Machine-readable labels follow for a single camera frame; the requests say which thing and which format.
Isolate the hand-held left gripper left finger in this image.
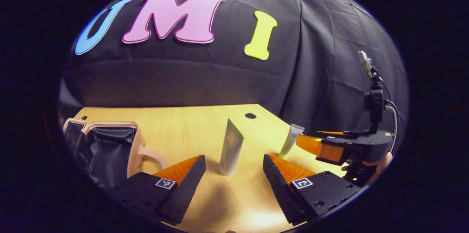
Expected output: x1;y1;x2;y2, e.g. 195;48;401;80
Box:
110;155;207;226

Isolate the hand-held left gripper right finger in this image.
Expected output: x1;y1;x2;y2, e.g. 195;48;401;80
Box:
262;154;362;226

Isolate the small green-capped cream tube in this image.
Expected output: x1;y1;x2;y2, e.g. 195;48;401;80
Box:
278;124;305;159

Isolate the large white cream tube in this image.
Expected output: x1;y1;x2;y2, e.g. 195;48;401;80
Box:
219;118;244;177

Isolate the black backdrop cloth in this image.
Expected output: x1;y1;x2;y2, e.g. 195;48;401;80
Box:
59;0;410;142

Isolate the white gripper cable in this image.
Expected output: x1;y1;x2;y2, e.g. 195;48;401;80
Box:
384;101;400;153

